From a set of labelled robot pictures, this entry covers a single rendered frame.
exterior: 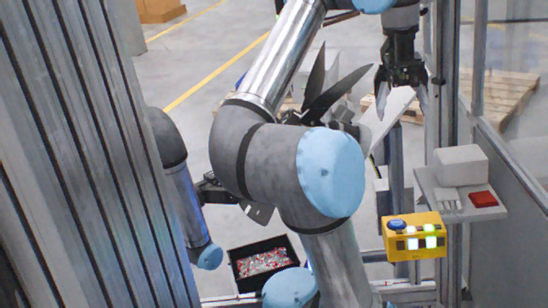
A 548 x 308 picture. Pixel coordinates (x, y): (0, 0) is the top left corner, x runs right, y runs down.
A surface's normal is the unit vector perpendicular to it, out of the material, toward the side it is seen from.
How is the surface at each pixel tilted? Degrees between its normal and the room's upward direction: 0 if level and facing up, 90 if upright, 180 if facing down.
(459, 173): 90
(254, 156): 50
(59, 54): 90
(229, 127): 18
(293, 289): 8
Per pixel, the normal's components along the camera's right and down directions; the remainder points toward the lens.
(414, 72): -0.01, 0.47
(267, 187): -0.47, 0.47
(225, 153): -0.64, -0.18
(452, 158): -0.15, -0.88
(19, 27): 0.97, -0.04
